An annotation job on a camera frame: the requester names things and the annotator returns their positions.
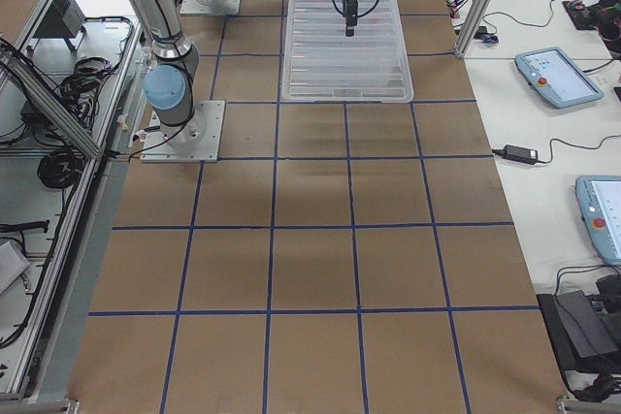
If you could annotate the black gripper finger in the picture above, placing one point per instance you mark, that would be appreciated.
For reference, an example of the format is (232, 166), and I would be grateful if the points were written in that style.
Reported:
(353, 16)
(347, 17)

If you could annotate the translucent plastic box lid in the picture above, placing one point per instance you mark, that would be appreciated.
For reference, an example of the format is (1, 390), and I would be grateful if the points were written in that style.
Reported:
(322, 64)

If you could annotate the grey control box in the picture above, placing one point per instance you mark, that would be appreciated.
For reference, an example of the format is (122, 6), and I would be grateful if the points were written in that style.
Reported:
(64, 20)

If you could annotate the upper blue teach pendant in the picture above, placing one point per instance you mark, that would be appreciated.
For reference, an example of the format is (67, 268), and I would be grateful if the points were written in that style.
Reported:
(556, 78)

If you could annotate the blue teach pendant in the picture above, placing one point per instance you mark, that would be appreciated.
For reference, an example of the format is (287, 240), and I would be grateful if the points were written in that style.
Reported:
(598, 198)
(556, 78)

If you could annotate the black power adapter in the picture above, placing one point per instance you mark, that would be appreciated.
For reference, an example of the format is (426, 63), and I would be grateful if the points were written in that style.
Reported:
(518, 154)

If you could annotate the black electronics board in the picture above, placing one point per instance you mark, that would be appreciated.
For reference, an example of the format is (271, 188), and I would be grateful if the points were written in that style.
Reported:
(585, 17)

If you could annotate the lower blue teach pendant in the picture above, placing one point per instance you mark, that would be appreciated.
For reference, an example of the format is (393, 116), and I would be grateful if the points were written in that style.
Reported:
(598, 198)

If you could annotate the aluminium frame diagonal strut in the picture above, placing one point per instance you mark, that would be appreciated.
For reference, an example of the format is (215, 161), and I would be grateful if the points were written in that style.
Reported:
(41, 96)

